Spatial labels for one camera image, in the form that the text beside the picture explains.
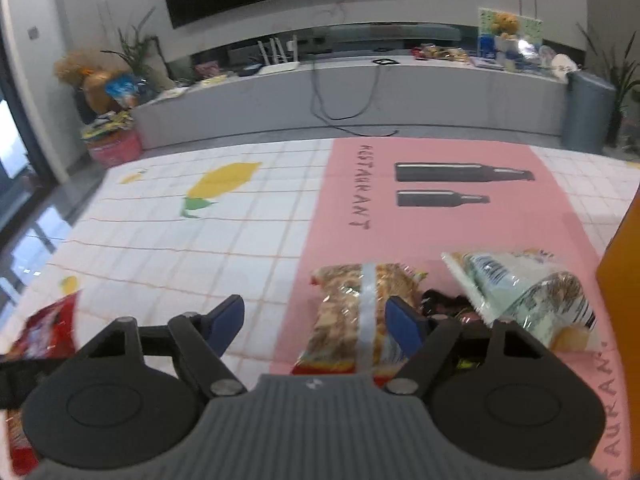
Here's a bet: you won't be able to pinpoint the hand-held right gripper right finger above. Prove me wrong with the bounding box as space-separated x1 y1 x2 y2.
384 295 543 396

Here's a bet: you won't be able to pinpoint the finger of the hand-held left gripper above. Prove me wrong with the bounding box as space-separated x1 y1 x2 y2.
0 357 56 409

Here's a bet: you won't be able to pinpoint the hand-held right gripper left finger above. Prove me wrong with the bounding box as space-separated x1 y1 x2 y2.
80 294 248 398

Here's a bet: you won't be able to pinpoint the red snack packet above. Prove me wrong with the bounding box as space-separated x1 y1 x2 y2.
0 292 81 478

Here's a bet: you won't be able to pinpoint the brown nut snack packet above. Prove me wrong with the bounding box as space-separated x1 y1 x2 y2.
292 261 430 376

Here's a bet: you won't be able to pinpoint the orange-rimmed white box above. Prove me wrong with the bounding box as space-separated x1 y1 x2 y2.
595 187 640 356

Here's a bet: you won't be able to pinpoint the pile of snacks on console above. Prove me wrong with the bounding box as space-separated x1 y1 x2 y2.
412 44 471 63

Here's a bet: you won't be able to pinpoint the dark snack packet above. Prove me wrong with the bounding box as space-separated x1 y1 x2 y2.
420 287 481 326

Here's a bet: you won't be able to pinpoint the white checkered tablecloth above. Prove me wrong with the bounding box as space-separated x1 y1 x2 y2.
0 137 640 480

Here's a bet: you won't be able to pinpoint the pink printed mat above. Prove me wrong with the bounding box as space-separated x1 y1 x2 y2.
270 139 640 480

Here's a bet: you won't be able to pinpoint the white green snack packet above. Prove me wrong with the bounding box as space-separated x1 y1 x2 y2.
441 249 603 353

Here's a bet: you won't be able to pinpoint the pink basket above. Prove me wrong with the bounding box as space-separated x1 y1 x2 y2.
82 127 143 168

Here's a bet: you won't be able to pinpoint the long grey TV console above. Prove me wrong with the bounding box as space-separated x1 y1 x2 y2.
132 22 581 151

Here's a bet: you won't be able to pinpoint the snack packets in basket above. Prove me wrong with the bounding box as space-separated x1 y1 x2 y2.
80 110 136 141

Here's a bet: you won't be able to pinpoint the blue packet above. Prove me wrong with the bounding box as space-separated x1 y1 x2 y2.
105 74 138 108

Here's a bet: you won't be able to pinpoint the white router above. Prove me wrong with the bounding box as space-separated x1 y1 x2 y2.
256 35 301 77

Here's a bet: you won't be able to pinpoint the grey trash bin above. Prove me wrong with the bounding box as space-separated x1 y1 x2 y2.
564 70 618 156

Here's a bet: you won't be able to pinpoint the tall green houseplant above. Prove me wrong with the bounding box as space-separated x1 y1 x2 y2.
102 7 173 91

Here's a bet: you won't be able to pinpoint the blue white box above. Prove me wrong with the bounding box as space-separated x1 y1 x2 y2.
477 34 521 68

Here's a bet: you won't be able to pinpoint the large brown teddy bear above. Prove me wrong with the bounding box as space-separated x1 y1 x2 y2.
54 49 131 116

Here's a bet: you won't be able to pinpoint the white plush toy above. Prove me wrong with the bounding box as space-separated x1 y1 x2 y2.
550 52 581 81

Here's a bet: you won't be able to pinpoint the small yellow teddy bear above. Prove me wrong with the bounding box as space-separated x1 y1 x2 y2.
489 12 521 41

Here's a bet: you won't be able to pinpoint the green picture board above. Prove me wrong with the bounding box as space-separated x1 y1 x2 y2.
477 7 543 43

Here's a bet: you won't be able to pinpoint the potted long-leaf plant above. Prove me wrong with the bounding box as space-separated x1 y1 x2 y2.
575 20 640 148

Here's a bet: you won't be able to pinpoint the black cable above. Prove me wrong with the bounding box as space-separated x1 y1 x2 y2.
310 57 401 137

